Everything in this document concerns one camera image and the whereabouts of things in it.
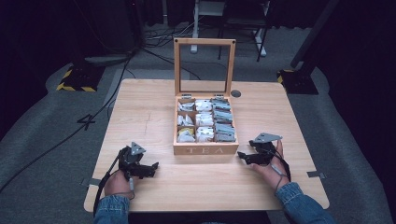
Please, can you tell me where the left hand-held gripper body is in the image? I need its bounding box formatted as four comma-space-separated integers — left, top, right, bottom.
118, 141, 148, 180

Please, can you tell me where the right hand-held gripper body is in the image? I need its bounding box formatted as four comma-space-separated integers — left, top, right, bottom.
247, 133, 284, 166

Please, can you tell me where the person's right hand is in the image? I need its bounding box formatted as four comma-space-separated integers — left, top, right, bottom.
251, 139, 292, 191

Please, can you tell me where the person's left hand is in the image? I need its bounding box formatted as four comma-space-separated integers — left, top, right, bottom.
103, 169, 135, 201

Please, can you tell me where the wooden tea box with lid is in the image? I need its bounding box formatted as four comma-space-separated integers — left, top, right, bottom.
172, 37, 240, 156

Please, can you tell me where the row of grey-blue tea packets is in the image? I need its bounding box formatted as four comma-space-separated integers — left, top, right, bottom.
210, 97, 237, 144

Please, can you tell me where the grey tape strip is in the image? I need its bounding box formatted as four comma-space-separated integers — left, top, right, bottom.
306, 170, 327, 180
79, 177, 103, 189

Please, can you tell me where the group of white tea bags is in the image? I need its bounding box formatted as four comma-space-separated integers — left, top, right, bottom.
177, 99, 216, 144

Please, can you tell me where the black yellow striped stand base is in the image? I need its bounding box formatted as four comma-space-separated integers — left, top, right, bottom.
276, 68, 319, 95
55, 63, 106, 93

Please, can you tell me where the slanted dark metal pole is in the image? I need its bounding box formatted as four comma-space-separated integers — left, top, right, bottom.
290, 0, 341, 69

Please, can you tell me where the white metal stand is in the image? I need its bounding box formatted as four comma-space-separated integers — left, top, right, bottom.
191, 0, 268, 58

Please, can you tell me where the right hand-held gripper cable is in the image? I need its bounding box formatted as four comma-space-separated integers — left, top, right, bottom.
268, 149, 292, 196

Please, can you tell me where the hand-held gripper cable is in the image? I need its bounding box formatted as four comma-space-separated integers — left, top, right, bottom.
92, 148, 136, 217
268, 149, 292, 196

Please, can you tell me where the left hand-held gripper cable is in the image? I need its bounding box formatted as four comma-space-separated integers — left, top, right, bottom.
92, 148, 136, 217

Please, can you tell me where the long black floor cable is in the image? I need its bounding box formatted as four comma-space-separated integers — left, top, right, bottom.
0, 50, 136, 194

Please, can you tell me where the flat grey base plate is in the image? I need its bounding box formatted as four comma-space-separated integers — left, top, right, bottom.
83, 53, 135, 65

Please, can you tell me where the black metal frame stand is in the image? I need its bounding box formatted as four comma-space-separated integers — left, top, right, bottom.
217, 0, 271, 63

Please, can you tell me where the bundle of floor cables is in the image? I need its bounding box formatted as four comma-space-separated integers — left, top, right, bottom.
143, 19, 204, 50

